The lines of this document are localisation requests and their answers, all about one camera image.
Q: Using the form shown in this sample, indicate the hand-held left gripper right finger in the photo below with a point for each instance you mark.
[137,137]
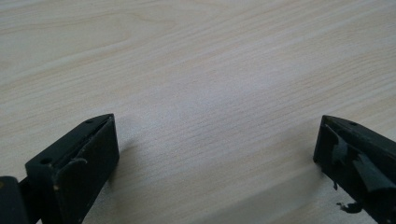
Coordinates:
[358,155]

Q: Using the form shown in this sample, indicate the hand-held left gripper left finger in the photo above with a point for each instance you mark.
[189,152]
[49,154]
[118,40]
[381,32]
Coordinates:
[77,168]

